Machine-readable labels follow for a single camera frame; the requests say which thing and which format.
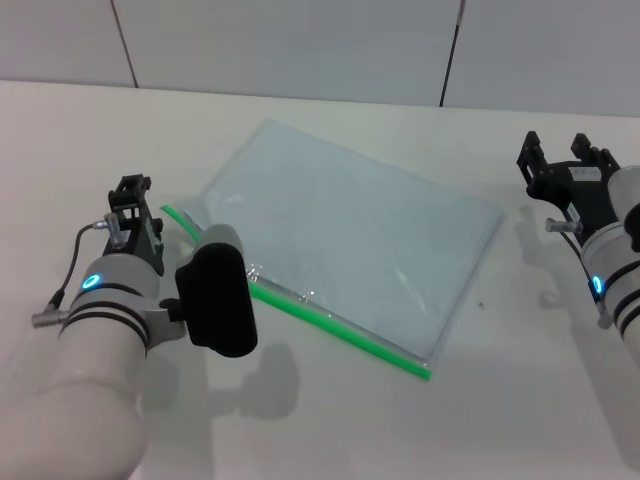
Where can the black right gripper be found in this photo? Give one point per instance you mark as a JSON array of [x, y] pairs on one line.
[[587, 200]]

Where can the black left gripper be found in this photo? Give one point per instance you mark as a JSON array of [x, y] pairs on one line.
[[142, 235]]

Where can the clear green-zipper document bag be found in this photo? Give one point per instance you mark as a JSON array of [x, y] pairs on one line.
[[350, 225]]

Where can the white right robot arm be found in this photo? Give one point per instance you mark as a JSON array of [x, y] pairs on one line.
[[620, 285]]

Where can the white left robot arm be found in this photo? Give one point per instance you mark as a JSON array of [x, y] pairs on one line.
[[90, 360]]

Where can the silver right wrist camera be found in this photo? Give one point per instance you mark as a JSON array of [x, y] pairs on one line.
[[627, 192]]

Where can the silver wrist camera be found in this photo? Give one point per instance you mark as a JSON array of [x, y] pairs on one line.
[[627, 192], [215, 300]]

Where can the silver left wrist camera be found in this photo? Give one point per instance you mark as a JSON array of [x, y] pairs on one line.
[[215, 300]]

